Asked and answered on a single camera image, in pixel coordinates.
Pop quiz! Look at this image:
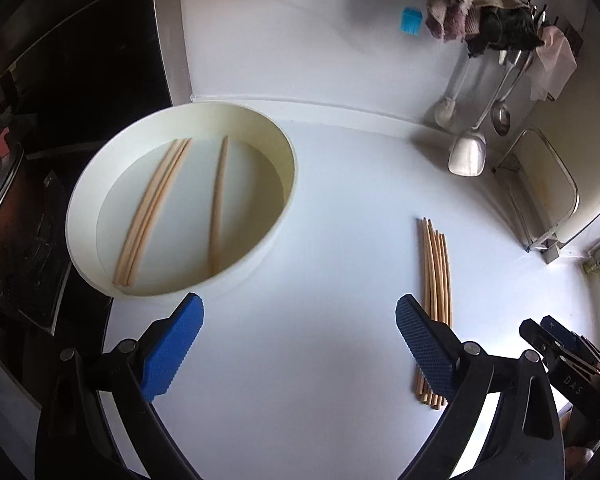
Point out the metal rack stand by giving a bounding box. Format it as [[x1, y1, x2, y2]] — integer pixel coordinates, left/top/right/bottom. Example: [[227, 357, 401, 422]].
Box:
[[492, 127, 580, 263]]

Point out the round white basin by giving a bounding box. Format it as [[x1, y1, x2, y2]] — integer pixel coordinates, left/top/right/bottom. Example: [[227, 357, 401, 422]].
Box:
[[66, 102, 298, 304]]

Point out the steel ladle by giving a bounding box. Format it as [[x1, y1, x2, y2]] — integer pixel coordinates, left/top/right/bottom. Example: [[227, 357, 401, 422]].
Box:
[[490, 51, 533, 136]]

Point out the pink hanging cloth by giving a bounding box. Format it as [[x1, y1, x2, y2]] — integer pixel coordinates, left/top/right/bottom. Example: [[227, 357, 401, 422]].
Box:
[[527, 26, 578, 101]]

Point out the dark hanging cloth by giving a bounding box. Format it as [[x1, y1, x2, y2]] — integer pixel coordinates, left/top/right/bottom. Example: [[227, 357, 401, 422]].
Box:
[[466, 6, 544, 58]]

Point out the blue wall sticker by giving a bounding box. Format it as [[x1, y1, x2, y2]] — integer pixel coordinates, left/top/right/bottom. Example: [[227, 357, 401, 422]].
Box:
[[400, 8, 424, 37]]

